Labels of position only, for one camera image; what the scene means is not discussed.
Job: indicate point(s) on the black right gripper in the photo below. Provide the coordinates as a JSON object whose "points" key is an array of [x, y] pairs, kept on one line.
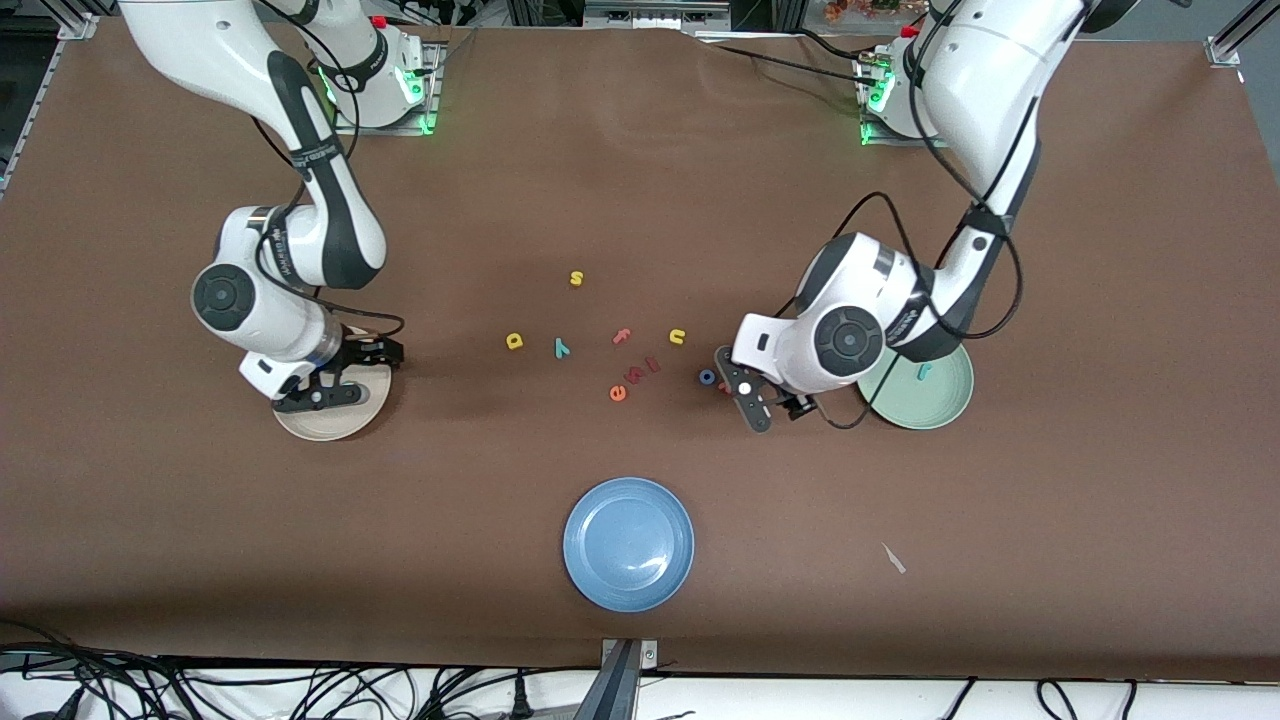
{"points": [[362, 353]]}

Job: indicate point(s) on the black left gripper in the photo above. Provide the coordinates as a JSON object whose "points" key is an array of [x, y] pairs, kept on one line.
{"points": [[797, 405]]}

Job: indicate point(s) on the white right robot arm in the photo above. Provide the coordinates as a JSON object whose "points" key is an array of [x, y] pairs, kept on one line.
{"points": [[250, 300]]}

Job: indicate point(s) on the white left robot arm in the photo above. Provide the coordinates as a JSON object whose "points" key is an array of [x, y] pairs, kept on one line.
{"points": [[850, 340]]}

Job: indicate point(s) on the beige round plate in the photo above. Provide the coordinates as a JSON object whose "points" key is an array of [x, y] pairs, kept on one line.
{"points": [[340, 422]]}

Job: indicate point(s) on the green round plate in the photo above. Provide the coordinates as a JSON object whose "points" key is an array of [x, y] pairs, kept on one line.
{"points": [[930, 405]]}

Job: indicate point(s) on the white paper scrap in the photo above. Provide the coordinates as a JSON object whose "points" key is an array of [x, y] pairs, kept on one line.
{"points": [[893, 558]]}

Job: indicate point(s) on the blue round plate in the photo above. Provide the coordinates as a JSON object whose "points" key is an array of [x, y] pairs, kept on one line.
{"points": [[628, 544]]}

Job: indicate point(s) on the brown table cover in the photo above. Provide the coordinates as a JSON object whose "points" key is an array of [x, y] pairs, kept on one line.
{"points": [[640, 180]]}

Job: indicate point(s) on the black power plug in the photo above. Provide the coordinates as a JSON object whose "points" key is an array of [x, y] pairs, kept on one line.
{"points": [[520, 698]]}

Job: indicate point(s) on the orange artificial flowers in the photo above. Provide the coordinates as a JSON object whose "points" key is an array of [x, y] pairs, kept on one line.
{"points": [[850, 10]]}

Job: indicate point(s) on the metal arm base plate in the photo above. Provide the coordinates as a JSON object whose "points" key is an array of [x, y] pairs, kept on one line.
{"points": [[890, 141], [385, 130]]}

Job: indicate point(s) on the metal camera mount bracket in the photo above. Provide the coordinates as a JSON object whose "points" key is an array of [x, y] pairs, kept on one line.
{"points": [[625, 665]]}

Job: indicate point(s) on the aluminium frame rail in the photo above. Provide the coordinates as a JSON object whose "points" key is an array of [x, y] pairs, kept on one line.
{"points": [[655, 14]]}

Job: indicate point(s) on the aluminium corner bracket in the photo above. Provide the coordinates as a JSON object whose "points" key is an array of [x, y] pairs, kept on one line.
{"points": [[1225, 48], [78, 26]]}

